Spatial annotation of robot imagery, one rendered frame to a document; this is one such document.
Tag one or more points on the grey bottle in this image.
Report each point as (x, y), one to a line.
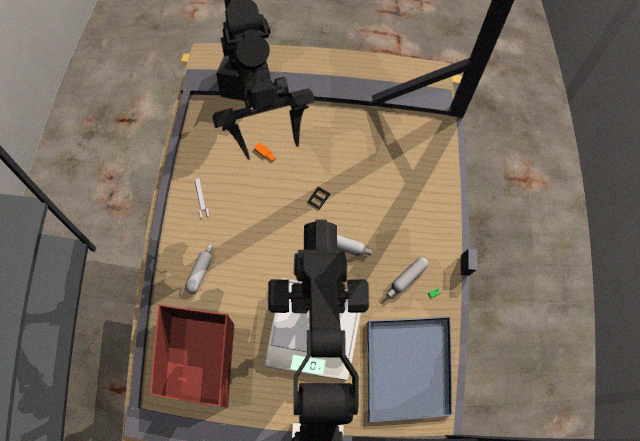
(351, 246)
(199, 270)

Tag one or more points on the grey open-ended spanner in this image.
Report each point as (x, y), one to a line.
(201, 199)

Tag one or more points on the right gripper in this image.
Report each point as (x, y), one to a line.
(226, 118)

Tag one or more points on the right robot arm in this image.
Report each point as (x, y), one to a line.
(252, 53)

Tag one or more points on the dark grey metal post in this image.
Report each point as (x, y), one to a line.
(473, 69)

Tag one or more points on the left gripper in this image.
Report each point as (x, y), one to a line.
(279, 295)

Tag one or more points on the red open box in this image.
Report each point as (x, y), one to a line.
(188, 355)

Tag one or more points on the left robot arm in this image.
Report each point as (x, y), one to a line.
(323, 405)

